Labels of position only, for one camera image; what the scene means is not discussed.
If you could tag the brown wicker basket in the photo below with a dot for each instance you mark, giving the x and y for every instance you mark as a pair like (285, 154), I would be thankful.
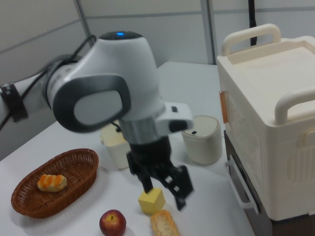
(76, 169)

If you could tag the cream toy cabinet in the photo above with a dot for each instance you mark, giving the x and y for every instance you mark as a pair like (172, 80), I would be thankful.
(265, 123)

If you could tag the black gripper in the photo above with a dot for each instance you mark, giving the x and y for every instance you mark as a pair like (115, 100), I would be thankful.
(150, 152)

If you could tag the black background pole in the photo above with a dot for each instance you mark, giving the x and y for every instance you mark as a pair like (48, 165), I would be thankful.
(252, 22)

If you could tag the orange glazed bread roll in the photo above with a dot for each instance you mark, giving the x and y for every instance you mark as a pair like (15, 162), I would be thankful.
(52, 183)

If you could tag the dark brown cabinet drawer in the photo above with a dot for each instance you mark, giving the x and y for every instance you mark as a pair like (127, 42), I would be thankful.
(290, 227)

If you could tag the red apple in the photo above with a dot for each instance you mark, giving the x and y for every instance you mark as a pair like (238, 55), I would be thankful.
(112, 222)

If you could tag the yellow cube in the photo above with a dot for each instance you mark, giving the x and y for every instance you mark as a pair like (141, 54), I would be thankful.
(152, 202)

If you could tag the cream lidded trash can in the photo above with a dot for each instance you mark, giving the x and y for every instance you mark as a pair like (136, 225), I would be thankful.
(201, 147)

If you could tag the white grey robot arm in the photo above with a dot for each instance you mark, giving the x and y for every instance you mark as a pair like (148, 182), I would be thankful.
(123, 61)

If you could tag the long crumbly bread stick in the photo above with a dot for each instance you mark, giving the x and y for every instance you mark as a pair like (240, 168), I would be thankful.
(164, 225)

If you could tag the cream open plastic box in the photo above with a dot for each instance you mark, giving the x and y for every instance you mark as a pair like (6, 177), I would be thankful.
(115, 151)

